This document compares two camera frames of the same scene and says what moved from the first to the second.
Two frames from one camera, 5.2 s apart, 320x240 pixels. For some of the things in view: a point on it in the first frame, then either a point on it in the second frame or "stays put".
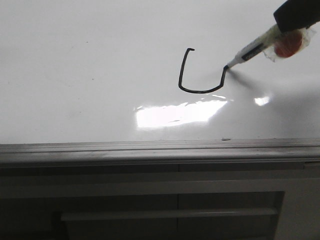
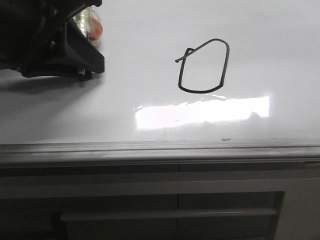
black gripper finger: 297,14 → 38,37
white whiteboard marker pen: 270,38 → 82,19
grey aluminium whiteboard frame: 260,150 stays put
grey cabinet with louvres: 258,200 stays put
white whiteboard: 73,71 stays put
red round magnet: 289,44 → 95,30
